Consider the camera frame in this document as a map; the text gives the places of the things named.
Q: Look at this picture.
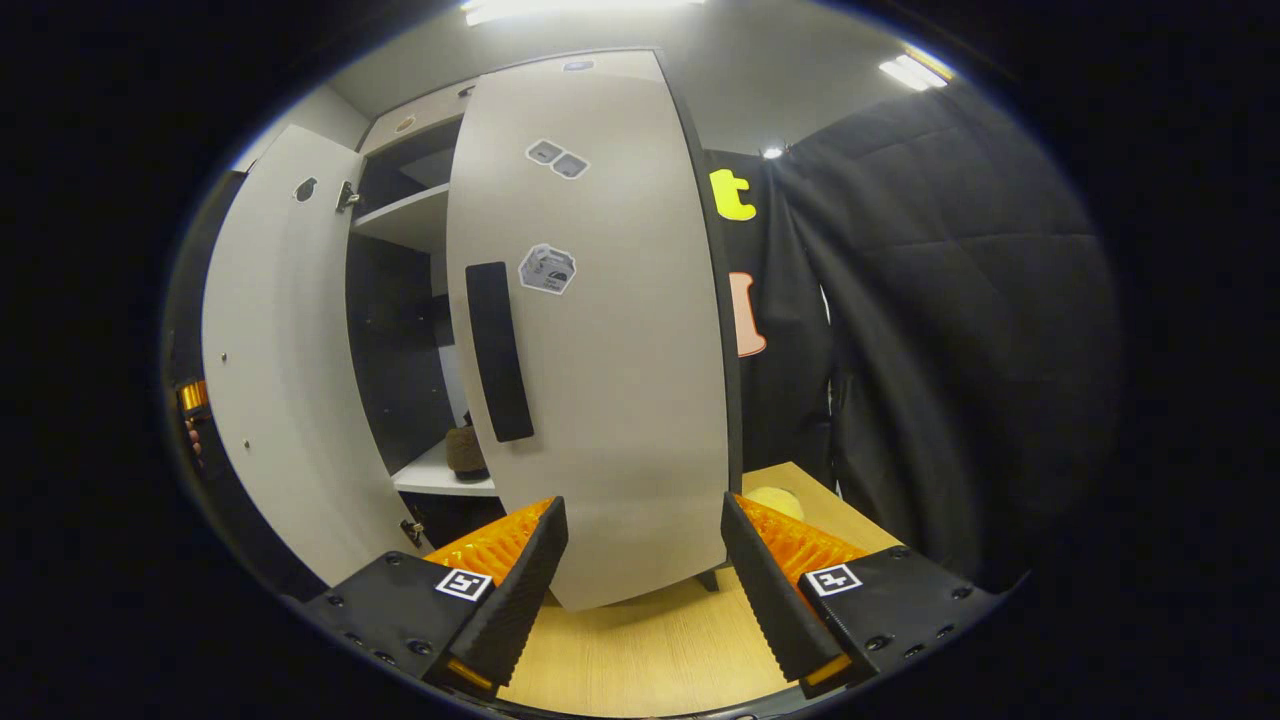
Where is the black door handle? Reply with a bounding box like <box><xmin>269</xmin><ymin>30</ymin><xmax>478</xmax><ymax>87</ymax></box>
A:
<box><xmin>465</xmin><ymin>262</ymin><xmax>535</xmax><ymax>444</ymax></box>

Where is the white cabinet shelf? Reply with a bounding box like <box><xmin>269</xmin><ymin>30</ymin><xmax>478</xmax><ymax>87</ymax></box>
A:
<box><xmin>352</xmin><ymin>183</ymin><xmax>451</xmax><ymax>253</ymax></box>
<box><xmin>392</xmin><ymin>440</ymin><xmax>499</xmax><ymax>498</ymax></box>

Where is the ceiling light panel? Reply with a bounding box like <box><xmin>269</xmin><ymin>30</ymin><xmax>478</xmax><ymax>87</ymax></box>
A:
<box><xmin>878</xmin><ymin>45</ymin><xmax>953</xmax><ymax>93</ymax></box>
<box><xmin>460</xmin><ymin>0</ymin><xmax>707</xmax><ymax>27</ymax></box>

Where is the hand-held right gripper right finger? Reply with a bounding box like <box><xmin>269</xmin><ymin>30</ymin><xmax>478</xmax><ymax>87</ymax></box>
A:
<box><xmin>720</xmin><ymin>491</ymin><xmax>1004</xmax><ymax>701</ymax></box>

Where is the yellow plush fruit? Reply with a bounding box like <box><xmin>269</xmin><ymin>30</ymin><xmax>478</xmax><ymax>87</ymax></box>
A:
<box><xmin>745</xmin><ymin>487</ymin><xmax>805</xmax><ymax>524</ymax></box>

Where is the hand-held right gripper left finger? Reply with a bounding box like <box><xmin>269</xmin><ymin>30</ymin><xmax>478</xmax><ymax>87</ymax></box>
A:
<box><xmin>300</xmin><ymin>496</ymin><xmax>569</xmax><ymax>698</ymax></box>

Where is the black backdrop cloth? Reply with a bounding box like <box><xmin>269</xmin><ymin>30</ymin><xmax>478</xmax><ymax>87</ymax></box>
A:
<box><xmin>705</xmin><ymin>80</ymin><xmax>1123</xmax><ymax>593</ymax></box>

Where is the grey cabinet door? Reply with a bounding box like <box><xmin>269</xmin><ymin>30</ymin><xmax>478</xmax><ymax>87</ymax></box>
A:
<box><xmin>445</xmin><ymin>50</ymin><xmax>743</xmax><ymax>613</ymax></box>
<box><xmin>202</xmin><ymin>125</ymin><xmax>431</xmax><ymax>586</ymax></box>

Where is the brown fuzzy shoe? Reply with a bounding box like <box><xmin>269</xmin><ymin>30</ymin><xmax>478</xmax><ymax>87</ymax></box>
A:
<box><xmin>445</xmin><ymin>422</ymin><xmax>491</xmax><ymax>482</ymax></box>

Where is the grey shoe cabinet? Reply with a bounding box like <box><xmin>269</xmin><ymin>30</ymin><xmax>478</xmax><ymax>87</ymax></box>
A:
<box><xmin>202</xmin><ymin>48</ymin><xmax>746</xmax><ymax>613</ymax></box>

